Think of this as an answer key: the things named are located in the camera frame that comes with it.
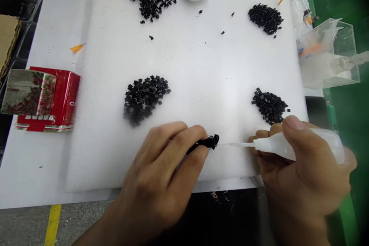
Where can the green workbench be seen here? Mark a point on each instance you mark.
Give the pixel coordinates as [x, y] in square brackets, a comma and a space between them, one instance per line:
[346, 3]

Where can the white foam mat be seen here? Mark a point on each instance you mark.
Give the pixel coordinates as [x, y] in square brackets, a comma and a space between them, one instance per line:
[196, 64]

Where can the black plastic crate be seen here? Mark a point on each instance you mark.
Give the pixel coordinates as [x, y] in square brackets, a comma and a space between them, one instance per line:
[28, 3]

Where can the small pile of black squares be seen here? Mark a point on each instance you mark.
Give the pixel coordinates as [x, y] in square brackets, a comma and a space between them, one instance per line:
[269, 107]

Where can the clear acrylic box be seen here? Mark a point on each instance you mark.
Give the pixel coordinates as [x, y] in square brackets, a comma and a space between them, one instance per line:
[328, 53]

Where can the clear plastic mixing nozzle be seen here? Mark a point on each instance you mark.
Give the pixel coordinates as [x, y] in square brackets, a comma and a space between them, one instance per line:
[353, 60]

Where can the person's right hand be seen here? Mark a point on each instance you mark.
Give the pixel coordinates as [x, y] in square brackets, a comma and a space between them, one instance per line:
[305, 188]

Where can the large pile of black squares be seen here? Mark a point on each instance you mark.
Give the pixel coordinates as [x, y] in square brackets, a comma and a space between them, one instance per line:
[144, 99]

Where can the brown cardboard sheet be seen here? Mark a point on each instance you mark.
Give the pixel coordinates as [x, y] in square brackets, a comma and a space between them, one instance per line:
[8, 41]

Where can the orange tipped dispensing needle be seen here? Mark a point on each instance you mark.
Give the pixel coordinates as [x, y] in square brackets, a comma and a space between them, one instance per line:
[310, 47]

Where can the pile of black assembled pieces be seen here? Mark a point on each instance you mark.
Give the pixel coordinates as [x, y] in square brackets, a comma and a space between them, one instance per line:
[265, 18]

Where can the person's left hand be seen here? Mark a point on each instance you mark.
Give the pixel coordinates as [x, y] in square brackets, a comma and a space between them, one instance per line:
[152, 171]

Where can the white glue squeeze bottle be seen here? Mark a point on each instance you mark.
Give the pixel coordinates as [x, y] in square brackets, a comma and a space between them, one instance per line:
[272, 146]

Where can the red floral paper box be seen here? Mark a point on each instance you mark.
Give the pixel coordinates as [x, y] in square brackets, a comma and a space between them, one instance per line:
[43, 99]

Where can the loose orange needle tip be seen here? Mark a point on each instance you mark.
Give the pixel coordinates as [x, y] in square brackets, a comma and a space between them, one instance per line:
[77, 47]

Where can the small black plastic part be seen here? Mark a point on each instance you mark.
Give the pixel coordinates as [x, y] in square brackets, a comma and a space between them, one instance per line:
[212, 140]

